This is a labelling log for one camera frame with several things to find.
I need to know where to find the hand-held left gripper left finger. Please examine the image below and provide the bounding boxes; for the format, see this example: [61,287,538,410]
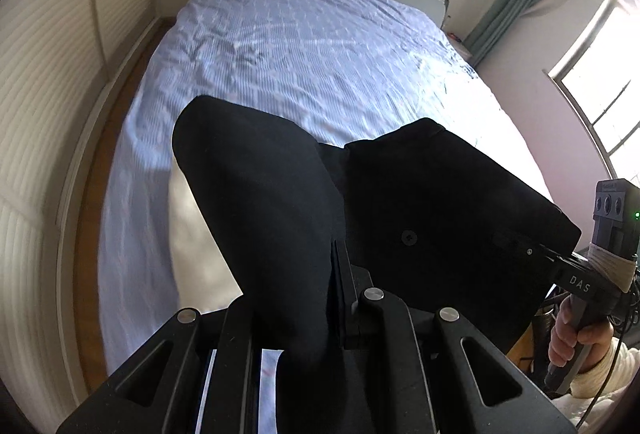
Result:
[56,297,262,434]

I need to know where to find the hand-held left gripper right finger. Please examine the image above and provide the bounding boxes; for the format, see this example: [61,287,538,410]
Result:
[331,239,578,434]

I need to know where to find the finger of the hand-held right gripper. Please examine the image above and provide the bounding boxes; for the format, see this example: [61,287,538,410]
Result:
[522,244,593,274]

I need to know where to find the black pants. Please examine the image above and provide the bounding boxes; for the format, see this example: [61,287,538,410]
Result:
[171,95,583,434]

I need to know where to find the person's right forearm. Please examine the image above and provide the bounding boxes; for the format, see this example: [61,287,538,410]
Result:
[570,336,640,402]

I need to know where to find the person's right hand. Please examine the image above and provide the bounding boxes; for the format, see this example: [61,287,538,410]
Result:
[547,297,618,381]

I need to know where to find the window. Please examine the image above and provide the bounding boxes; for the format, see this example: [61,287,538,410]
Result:
[542,0,640,187]

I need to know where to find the blue striped bed sheet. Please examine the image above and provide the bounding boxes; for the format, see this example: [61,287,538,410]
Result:
[95,0,556,395]

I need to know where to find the cream slatted wardrobe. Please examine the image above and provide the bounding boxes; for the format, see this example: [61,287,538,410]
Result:
[0,0,201,415]

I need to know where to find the black cable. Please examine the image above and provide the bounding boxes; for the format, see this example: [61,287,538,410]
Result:
[575,279,640,430]

